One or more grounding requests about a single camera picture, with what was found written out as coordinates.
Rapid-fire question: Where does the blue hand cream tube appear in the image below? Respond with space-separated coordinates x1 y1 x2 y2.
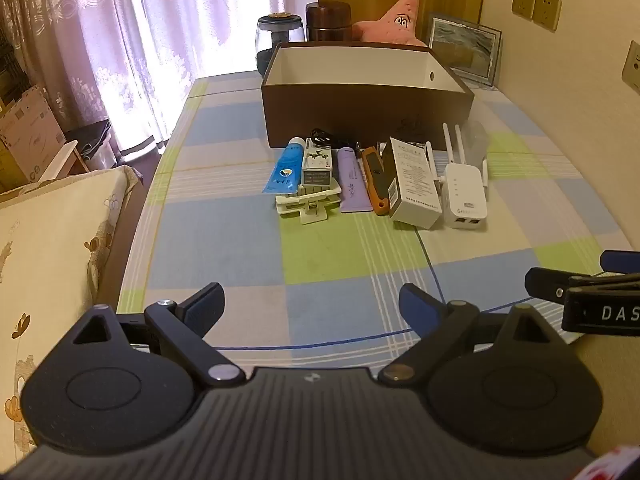
262 137 307 196

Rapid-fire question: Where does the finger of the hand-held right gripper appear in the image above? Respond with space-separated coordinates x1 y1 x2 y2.
525 267 640 306
600 250 640 273

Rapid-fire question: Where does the cream printed bedding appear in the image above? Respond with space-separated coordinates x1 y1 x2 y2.
0 165 146 461

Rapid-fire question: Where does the orange utility knife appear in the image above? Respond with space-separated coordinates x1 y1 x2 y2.
361 146 392 217

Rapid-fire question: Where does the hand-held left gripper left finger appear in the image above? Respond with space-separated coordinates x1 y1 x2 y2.
74 282 246 387

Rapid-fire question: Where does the white wifi router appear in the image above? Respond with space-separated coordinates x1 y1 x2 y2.
425 123 490 230

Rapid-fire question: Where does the red white patterned clothing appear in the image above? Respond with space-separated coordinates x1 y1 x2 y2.
585 442 640 480

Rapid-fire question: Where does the glass jar with black base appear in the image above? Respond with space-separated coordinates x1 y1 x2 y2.
255 11 306 76

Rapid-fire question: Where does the white gold carton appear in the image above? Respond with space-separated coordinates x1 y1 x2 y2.
389 136 443 231

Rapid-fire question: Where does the purple lace curtain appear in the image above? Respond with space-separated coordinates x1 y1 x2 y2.
0 0 321 161

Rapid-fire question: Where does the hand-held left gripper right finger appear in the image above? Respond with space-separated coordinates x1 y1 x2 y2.
377 283 568 386

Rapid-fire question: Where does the white plastic hair clip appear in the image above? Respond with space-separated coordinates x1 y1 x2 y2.
275 180 344 225

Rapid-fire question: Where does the wooden stool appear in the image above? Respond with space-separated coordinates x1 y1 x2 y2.
37 140 91 181

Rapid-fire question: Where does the brown cardboard box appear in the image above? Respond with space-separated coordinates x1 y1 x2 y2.
261 42 475 152

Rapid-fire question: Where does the glass picture frame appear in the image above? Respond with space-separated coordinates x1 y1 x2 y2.
427 13 502 90

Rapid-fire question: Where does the purple cream tube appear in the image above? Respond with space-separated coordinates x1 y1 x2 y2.
337 147 373 213

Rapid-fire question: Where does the cardboard shipping box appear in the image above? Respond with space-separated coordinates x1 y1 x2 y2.
0 85 66 191

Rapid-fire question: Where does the pink star plush toy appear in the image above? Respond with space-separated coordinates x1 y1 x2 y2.
352 0 430 48

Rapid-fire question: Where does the black storage crate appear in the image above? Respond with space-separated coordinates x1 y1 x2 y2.
0 25 28 106

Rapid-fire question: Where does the small green white box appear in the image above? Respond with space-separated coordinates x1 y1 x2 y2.
300 137 335 187

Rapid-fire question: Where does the brown metal canister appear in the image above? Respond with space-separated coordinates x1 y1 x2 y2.
305 1 354 43

